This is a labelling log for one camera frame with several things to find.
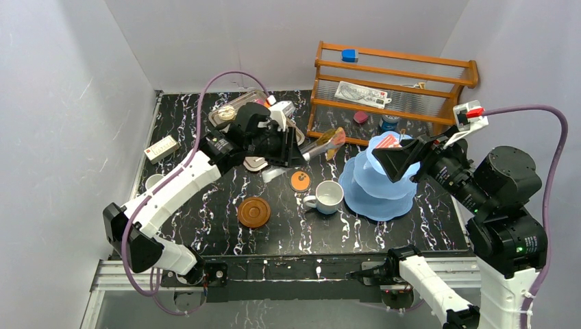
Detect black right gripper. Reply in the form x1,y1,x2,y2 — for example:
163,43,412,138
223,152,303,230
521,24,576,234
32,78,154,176
370,122,491,212

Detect steel food tongs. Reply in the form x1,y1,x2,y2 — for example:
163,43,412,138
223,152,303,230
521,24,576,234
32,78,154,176
262,127,347,184

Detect pink layered cake slice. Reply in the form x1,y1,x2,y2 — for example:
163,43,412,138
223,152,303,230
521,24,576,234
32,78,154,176
375,134,401,149

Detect brown chocolate chip cookie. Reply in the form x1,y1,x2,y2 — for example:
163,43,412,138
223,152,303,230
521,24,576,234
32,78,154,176
325,127,346,161

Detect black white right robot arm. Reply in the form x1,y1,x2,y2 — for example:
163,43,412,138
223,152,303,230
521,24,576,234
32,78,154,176
347,133,549,328

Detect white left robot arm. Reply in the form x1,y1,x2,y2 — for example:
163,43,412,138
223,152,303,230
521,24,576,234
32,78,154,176
103,101,306,285

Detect orange black round coaster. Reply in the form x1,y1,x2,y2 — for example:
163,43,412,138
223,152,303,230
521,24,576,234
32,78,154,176
289,171,312,193

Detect blue lidded jar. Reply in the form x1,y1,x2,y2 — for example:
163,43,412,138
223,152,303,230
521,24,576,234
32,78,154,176
380,115,400,132

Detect blue three-tier cake stand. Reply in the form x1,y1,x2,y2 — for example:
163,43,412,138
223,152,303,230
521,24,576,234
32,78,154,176
338,132,420,221

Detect steel serving tray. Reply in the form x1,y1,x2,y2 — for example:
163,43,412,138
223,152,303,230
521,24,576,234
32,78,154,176
209,89,306,172

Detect white ceramic mug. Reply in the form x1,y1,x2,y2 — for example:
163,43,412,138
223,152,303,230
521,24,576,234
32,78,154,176
302,180,344,215

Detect maroon heart-shaped object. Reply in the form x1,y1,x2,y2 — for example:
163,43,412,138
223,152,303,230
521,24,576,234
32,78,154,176
353,111,369,125

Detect brown wooden round coaster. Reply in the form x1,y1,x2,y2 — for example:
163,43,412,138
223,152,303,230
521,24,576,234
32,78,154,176
237,197,271,229

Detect wooden two-tier shelf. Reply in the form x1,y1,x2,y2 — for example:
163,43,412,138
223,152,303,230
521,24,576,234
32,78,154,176
306,41,480,145

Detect white iced round pastry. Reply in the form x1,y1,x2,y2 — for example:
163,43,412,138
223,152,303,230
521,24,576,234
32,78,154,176
218,105,237,121

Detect packaged ruler protractor set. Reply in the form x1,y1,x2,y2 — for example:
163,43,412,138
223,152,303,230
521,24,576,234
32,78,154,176
334,81,392,109

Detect blue block on shelf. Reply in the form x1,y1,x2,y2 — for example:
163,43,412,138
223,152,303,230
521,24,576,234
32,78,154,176
341,49,359,63

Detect small white cardboard box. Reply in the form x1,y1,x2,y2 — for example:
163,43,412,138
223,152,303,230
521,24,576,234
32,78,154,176
144,136,179,165

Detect small grey white cup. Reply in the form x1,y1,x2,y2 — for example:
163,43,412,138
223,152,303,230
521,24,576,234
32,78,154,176
145,173,164,190

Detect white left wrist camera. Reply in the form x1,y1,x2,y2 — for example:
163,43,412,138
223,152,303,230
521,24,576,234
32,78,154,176
266,95,296,132

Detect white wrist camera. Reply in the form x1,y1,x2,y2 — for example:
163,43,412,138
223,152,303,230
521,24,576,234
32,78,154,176
266,95,296,132
443,100,489,149

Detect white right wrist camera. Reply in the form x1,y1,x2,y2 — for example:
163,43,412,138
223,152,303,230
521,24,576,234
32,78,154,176
443,100,489,149

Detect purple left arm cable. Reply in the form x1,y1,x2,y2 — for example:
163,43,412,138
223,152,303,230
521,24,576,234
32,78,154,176
121,69,273,317

